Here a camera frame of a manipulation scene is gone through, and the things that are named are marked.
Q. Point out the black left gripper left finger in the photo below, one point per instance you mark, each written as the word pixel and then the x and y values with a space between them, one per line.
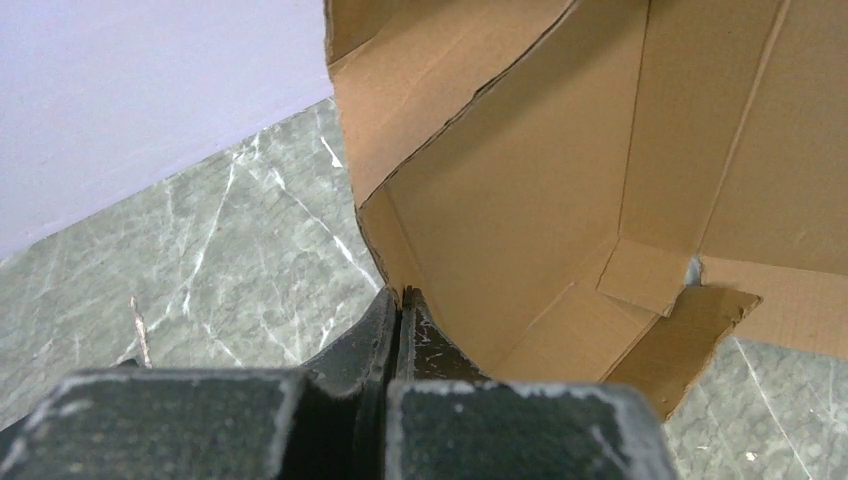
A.
pixel 320 420

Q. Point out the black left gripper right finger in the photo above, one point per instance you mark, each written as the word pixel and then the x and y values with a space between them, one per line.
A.
pixel 447 419

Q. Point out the brown cardboard box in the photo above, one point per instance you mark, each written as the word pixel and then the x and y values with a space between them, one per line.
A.
pixel 602 190

